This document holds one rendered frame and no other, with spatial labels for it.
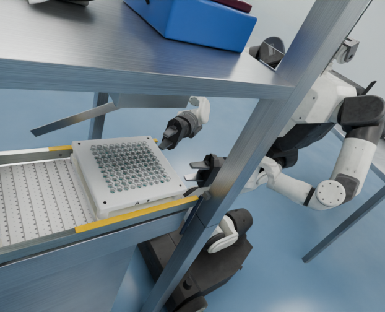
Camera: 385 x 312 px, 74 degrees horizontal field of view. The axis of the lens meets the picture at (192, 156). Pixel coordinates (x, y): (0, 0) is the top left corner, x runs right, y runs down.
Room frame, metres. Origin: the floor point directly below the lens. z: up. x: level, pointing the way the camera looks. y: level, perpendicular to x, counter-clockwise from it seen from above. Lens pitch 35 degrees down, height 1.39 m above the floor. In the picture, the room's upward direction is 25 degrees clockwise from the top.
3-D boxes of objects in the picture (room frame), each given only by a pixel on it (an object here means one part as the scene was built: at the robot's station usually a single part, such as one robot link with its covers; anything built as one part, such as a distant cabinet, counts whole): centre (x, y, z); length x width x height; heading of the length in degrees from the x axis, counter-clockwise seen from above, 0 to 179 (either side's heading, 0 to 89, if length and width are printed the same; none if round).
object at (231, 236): (1.00, -0.29, 0.28); 0.21 x 0.20 x 0.13; 138
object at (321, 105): (1.04, -0.32, 1.12); 0.34 x 0.30 x 0.36; 48
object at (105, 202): (0.53, 0.15, 0.90); 0.25 x 0.24 x 0.02; 48
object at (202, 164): (0.63, -0.03, 0.93); 0.06 x 0.03 x 0.02; 130
